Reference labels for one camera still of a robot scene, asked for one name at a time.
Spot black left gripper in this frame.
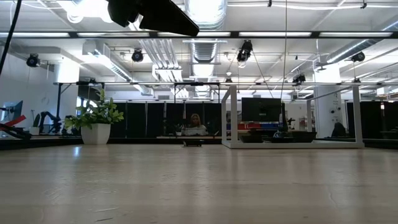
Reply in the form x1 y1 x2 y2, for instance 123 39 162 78
108 0 200 37

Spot black small square plate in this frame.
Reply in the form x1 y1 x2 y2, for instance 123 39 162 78
182 139 205 147
239 133 264 144

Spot black cup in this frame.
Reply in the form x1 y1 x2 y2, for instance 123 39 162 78
270 130 318 144

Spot black horizontal overhead beam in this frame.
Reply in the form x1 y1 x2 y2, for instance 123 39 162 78
0 30 398 39

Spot black partition panels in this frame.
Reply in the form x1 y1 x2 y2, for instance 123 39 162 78
108 101 223 139
346 101 398 140

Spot person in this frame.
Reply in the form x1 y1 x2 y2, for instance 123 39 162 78
182 113 209 137

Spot white perforated metal rack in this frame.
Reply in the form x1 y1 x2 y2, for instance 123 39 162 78
221 85 365 149

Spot black monitor screen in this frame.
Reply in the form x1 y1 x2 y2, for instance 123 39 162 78
241 97 285 123

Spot red blue box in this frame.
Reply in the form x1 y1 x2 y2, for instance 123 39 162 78
226 122 284 131

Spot green plant in white pot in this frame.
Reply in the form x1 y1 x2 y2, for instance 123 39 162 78
63 88 125 146

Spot computer monitor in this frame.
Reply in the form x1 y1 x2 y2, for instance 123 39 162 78
0 100 24 124

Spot white square column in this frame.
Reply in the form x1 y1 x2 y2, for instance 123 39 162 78
313 67 343 139

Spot red bar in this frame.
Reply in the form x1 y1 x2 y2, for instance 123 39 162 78
0 114 27 128

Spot dark office chair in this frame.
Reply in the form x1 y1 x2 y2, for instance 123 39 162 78
331 122 348 138

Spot silver ventilation duct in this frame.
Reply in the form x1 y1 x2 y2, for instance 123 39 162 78
183 0 228 100
323 18 398 65

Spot thin hanging cable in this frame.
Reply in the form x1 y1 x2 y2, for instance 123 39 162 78
279 0 289 100

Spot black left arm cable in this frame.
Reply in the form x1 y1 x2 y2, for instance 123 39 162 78
0 0 23 77

